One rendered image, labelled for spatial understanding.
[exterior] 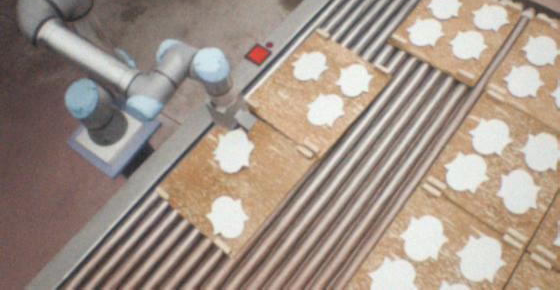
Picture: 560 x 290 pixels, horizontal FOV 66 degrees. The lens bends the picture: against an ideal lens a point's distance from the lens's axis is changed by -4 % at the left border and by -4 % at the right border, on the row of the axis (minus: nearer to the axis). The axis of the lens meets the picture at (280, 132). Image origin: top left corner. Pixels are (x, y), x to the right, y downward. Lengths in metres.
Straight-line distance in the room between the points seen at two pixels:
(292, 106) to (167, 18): 1.89
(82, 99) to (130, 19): 1.89
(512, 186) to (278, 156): 0.73
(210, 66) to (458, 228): 0.85
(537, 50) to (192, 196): 1.31
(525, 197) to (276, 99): 0.85
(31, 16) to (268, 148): 0.79
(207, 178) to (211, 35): 1.74
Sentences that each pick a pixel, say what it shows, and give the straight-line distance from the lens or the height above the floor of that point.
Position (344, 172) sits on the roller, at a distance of 1.45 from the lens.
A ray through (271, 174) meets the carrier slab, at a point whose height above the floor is 0.94.
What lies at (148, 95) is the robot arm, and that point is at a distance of 1.08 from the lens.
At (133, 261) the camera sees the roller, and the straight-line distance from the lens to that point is 1.49.
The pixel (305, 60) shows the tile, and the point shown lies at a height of 0.95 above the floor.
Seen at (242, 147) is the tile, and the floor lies 0.97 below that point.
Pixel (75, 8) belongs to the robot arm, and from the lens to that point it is 1.33.
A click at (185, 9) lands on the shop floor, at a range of 3.30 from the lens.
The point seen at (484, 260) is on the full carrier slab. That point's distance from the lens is 1.41.
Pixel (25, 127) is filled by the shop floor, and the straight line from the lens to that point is 3.22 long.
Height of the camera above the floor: 2.25
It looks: 61 degrees down
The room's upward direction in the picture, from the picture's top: 12 degrees counter-clockwise
